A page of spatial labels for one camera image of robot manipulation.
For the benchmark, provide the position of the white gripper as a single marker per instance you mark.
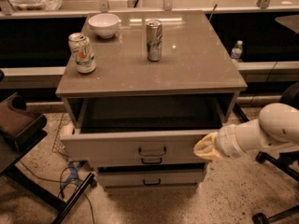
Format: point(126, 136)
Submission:
point(228, 141)

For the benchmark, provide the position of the grey top drawer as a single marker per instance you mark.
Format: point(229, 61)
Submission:
point(142, 127)

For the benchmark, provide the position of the grey drawer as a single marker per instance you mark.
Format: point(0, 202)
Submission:
point(142, 127)
point(144, 161)
point(152, 178)

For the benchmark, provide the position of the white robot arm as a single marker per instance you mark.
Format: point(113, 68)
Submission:
point(276, 127)

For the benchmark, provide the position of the grey drawer cabinet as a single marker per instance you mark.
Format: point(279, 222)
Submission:
point(194, 61)

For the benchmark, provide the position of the grey bottom drawer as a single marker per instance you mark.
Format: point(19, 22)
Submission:
point(152, 178)

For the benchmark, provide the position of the grey middle drawer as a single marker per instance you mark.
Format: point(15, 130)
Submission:
point(144, 161)

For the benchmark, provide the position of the black chair base right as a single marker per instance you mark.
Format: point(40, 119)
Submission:
point(264, 193)

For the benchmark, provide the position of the clear plastic water bottle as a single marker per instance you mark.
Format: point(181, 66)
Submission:
point(237, 51)

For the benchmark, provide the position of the silver tall drink can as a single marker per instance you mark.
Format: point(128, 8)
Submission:
point(154, 31)

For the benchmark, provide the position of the green white soda can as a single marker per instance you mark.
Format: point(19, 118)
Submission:
point(82, 53)

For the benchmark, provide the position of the white ceramic bowl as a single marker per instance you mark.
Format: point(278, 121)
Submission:
point(104, 25)

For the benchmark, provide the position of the dark chair on left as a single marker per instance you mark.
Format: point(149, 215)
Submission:
point(20, 131)

